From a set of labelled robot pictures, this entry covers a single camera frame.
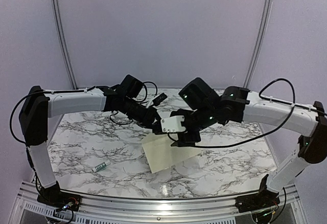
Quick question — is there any cream paper envelope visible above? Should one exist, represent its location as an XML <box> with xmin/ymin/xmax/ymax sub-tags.
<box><xmin>141</xmin><ymin>133</ymin><xmax>201</xmax><ymax>173</ymax></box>

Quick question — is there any green white glue stick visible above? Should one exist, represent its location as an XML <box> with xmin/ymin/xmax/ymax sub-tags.
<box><xmin>92</xmin><ymin>161</ymin><xmax>110</xmax><ymax>172</ymax></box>

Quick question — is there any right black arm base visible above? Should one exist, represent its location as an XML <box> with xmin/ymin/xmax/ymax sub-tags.
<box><xmin>235</xmin><ymin>174</ymin><xmax>280</xmax><ymax>213</ymax></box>

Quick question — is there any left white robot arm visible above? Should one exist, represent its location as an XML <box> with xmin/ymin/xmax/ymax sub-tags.
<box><xmin>18</xmin><ymin>75</ymin><xmax>167</xmax><ymax>206</ymax></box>

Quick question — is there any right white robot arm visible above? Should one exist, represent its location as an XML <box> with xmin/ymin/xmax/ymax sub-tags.
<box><xmin>162</xmin><ymin>77</ymin><xmax>326</xmax><ymax>208</ymax></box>

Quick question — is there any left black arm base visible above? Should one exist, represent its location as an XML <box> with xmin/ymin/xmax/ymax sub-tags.
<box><xmin>35</xmin><ymin>174</ymin><xmax>81</xmax><ymax>211</ymax></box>

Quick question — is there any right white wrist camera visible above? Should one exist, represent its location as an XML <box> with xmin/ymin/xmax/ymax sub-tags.
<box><xmin>160</xmin><ymin>115</ymin><xmax>186</xmax><ymax>133</ymax></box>

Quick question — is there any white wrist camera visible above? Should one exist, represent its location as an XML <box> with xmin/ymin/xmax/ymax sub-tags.
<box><xmin>146</xmin><ymin>93</ymin><xmax>168</xmax><ymax>108</ymax></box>
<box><xmin>160</xmin><ymin>115</ymin><xmax>186</xmax><ymax>133</ymax></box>

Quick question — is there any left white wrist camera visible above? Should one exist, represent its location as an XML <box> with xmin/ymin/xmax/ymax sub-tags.
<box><xmin>146</xmin><ymin>93</ymin><xmax>168</xmax><ymax>108</ymax></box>

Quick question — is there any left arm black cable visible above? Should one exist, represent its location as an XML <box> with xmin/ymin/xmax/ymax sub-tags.
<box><xmin>9</xmin><ymin>81</ymin><xmax>159</xmax><ymax>145</ymax></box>

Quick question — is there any front aluminium table rail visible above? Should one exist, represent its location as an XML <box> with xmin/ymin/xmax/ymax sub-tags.
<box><xmin>8</xmin><ymin>182</ymin><xmax>307</xmax><ymax>223</ymax></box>

